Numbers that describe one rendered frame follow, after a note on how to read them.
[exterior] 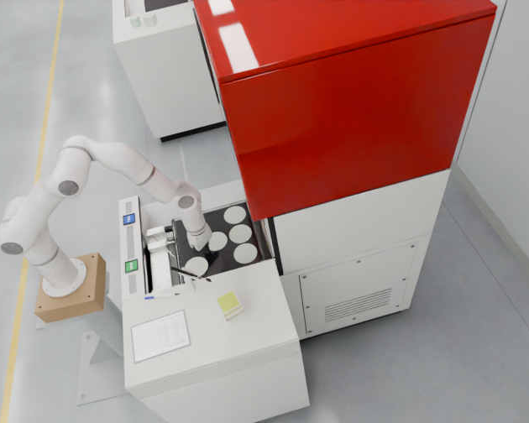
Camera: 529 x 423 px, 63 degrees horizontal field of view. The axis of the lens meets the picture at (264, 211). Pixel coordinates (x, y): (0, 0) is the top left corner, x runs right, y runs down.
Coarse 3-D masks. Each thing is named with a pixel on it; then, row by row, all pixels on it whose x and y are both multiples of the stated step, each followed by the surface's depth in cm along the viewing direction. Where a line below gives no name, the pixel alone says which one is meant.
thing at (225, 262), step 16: (224, 208) 200; (176, 224) 198; (208, 224) 195; (224, 224) 194; (240, 224) 193; (256, 240) 186; (192, 256) 186; (208, 256) 184; (224, 256) 183; (256, 256) 181; (208, 272) 179
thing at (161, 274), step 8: (152, 240) 196; (168, 248) 194; (152, 256) 191; (160, 256) 190; (168, 256) 190; (152, 264) 188; (160, 264) 187; (168, 264) 187; (152, 272) 185; (160, 272) 185; (168, 272) 184; (160, 280) 182; (168, 280) 182
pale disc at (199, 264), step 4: (192, 260) 184; (196, 260) 184; (200, 260) 184; (204, 260) 183; (188, 264) 183; (192, 264) 183; (196, 264) 182; (200, 264) 182; (204, 264) 182; (188, 268) 182; (192, 268) 182; (196, 268) 181; (200, 268) 181; (204, 268) 181; (200, 272) 180; (204, 272) 180
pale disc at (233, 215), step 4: (228, 208) 199; (232, 208) 199; (236, 208) 199; (240, 208) 199; (228, 212) 198; (232, 212) 198; (236, 212) 197; (240, 212) 197; (244, 212) 197; (224, 216) 197; (228, 216) 197; (232, 216) 196; (236, 216) 196; (240, 216) 196; (244, 216) 196; (228, 220) 195; (232, 220) 195; (236, 220) 195; (240, 220) 194
